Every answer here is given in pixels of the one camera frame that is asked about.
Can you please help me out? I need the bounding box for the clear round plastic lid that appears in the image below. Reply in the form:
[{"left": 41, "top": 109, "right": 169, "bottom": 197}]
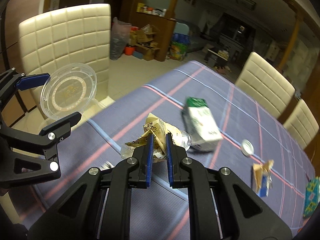
[{"left": 40, "top": 63, "right": 97, "bottom": 120}]

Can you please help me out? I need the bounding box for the green white milk carton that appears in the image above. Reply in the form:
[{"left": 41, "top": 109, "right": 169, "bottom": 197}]
[{"left": 182, "top": 97, "right": 222, "bottom": 152}]

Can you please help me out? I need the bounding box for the tan snack wrapper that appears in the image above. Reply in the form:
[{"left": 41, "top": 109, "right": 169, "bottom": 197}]
[{"left": 120, "top": 112, "right": 192, "bottom": 161}]

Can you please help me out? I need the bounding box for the torn blue paper cup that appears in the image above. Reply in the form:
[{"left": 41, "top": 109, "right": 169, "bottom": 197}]
[{"left": 252, "top": 160, "right": 274, "bottom": 198}]

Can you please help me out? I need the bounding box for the white bottle cap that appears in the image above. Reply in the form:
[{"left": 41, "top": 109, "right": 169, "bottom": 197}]
[{"left": 241, "top": 139, "right": 254, "bottom": 157}]

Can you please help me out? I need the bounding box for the cream quilted chair near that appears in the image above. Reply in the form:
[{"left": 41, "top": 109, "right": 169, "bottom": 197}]
[{"left": 18, "top": 3, "right": 114, "bottom": 125}]

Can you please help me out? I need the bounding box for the purple plaid tablecloth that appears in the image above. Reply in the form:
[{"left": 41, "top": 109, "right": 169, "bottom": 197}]
[{"left": 16, "top": 62, "right": 315, "bottom": 234}]

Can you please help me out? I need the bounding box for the grey plastic bag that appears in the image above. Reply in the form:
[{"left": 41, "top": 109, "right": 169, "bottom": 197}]
[{"left": 110, "top": 17, "right": 132, "bottom": 60}]

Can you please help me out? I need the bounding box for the orange bucket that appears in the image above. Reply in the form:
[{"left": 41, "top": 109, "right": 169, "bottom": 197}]
[{"left": 124, "top": 46, "right": 135, "bottom": 56}]

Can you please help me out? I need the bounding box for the cardboard boxes pile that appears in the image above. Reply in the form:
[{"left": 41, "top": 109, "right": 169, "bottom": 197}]
[{"left": 127, "top": 24, "right": 159, "bottom": 61}]

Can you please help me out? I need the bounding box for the dark coffee table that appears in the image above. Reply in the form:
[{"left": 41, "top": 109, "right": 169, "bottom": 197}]
[{"left": 204, "top": 47, "right": 229, "bottom": 68}]

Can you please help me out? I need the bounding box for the green patterned mat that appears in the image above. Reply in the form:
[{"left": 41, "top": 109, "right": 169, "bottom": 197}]
[{"left": 303, "top": 177, "right": 320, "bottom": 218}]

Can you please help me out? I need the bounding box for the colourful shopping bag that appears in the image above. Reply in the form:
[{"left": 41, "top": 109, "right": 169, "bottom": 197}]
[{"left": 169, "top": 33, "right": 190, "bottom": 61}]

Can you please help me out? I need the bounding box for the wooden cabinet divider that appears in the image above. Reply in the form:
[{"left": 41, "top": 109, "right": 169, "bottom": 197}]
[{"left": 129, "top": 3, "right": 176, "bottom": 62}]

